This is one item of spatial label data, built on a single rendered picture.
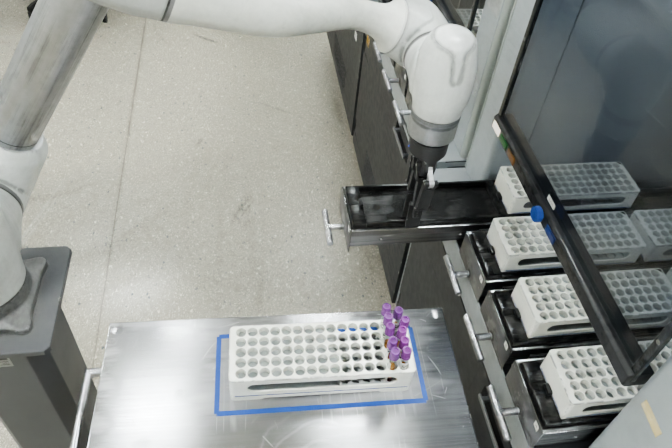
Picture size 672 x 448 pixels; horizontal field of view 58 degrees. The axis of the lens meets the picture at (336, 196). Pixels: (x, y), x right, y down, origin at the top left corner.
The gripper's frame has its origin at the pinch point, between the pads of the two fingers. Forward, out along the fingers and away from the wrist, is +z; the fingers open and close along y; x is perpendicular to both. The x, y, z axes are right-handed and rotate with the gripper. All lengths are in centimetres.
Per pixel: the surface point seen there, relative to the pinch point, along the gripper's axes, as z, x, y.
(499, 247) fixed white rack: -0.5, -15.0, -12.0
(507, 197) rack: 0.0, -21.8, 2.1
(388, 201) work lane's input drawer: 3.8, 3.5, 6.2
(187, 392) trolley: 2, 45, -36
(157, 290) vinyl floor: 84, 66, 46
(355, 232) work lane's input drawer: 3.9, 12.3, -2.2
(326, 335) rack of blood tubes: -3.9, 22.6, -31.1
